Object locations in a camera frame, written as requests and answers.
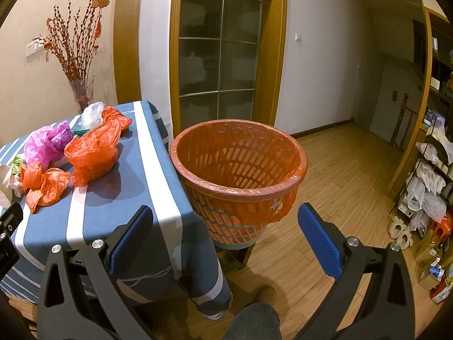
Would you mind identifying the small orange plastic bag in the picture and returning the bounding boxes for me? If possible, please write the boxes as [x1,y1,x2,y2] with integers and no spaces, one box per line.
[19,161,73,213]

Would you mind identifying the dark stool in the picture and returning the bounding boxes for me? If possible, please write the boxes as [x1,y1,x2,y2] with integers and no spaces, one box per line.
[212,239,257,273]

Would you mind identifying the light green plastic bag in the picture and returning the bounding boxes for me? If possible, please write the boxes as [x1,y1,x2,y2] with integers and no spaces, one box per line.
[10,155,26,176]

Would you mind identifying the person's leg in jeans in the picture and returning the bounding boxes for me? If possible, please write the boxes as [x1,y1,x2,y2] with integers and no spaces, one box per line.
[223,303,282,340]

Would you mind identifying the white wall socket panel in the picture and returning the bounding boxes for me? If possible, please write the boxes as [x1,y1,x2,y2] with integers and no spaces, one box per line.
[25,41,46,57]

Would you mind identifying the glass vase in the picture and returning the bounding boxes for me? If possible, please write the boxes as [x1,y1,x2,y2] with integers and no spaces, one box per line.
[69,76,96,114]

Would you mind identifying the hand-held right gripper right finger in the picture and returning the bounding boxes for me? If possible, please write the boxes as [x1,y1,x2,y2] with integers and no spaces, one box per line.
[294,203,416,340]

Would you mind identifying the brown slipper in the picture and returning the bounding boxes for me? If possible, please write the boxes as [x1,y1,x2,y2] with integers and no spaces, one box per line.
[248,285,277,305]

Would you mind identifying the red berry branches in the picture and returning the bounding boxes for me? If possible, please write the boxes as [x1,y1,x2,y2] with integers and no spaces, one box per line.
[32,5,103,86]

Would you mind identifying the pink plastic bag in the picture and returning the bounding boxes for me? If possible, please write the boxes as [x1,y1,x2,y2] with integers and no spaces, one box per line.
[24,120,75,171]

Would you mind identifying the large orange plastic bag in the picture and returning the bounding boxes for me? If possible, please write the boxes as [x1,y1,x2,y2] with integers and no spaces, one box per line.
[64,106,132,186]

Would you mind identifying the red wall ornament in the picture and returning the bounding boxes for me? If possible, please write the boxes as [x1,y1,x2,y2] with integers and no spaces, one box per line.
[92,0,110,39]

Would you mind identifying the wooden stair railing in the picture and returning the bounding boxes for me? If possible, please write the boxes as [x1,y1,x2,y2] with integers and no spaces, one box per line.
[391,93,418,147]

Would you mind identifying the bunch of white plastic bags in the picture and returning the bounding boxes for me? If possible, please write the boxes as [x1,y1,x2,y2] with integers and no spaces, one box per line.
[407,142,450,224]

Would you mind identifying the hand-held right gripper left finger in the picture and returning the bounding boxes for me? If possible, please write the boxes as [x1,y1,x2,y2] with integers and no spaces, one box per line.
[37,205,156,340]

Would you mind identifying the blue striped tablecloth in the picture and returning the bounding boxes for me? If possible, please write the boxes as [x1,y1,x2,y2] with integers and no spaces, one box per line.
[0,101,234,319]

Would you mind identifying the mesh plastic waste basket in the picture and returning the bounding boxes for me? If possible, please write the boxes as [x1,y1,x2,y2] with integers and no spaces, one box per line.
[170,120,308,247]

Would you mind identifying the glass door with wooden frame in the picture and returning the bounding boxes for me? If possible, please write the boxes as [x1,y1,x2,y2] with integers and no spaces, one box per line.
[169,0,288,139]

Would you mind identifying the brown cardboard box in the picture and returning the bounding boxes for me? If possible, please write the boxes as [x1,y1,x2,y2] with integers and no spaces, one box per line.
[414,234,446,266]

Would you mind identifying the wooden wall trim post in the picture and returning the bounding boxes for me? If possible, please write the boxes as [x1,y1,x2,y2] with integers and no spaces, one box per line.
[112,0,146,104]

